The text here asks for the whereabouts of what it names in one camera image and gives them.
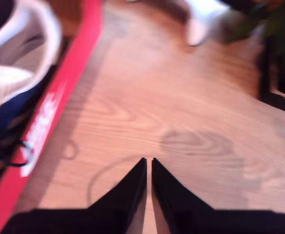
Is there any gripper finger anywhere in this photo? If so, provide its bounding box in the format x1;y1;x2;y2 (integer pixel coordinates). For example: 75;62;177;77
88;157;148;234
152;157;215;234

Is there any red Nike shoebox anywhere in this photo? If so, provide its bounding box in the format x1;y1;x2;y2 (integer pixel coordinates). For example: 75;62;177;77
0;0;104;234

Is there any white game controller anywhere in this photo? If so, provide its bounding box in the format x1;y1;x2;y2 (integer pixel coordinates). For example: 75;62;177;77
185;0;230;47

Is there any blue Adidas shoe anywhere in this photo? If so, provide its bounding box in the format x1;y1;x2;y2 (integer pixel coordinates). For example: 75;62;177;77
0;0;64;195

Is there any black rectangular plant pot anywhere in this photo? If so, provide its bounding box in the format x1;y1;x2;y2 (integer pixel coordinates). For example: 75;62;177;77
258;36;285;115

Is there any green leafy houseplant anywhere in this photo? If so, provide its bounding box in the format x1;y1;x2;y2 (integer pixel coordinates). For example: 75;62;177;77
226;0;285;57

